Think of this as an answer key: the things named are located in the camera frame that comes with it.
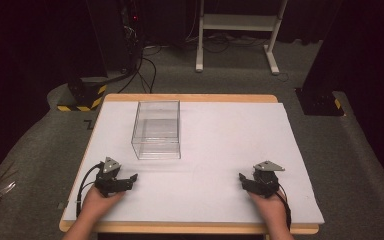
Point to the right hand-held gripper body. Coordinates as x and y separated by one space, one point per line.
265 180

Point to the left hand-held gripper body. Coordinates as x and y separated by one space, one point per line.
108 173

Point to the clear plastic box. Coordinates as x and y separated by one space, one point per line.
156 133

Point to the person's right hand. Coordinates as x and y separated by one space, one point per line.
270 208

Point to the person's left hand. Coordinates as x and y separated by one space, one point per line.
98 205

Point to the white table mat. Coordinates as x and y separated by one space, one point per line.
220 150

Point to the black stand base hazard tape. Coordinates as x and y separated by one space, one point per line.
83 98

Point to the black stand base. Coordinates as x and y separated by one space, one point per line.
318 101

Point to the wooden table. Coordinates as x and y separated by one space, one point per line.
193 97

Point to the dark equipment rack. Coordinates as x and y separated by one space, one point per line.
130 33

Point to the white metal stand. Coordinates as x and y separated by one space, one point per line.
240 22

